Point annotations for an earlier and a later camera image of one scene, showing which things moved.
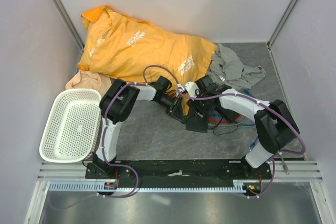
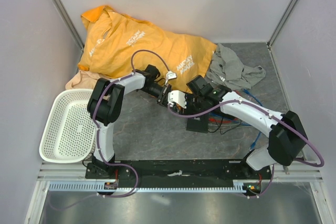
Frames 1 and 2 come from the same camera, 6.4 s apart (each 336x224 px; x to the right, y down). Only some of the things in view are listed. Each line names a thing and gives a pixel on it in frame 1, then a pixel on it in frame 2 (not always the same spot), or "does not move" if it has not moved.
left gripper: x=176 y=110 → x=163 y=99
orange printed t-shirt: x=117 y=46 does not move
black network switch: x=194 y=121 does not move
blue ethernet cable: x=214 y=112 does not move
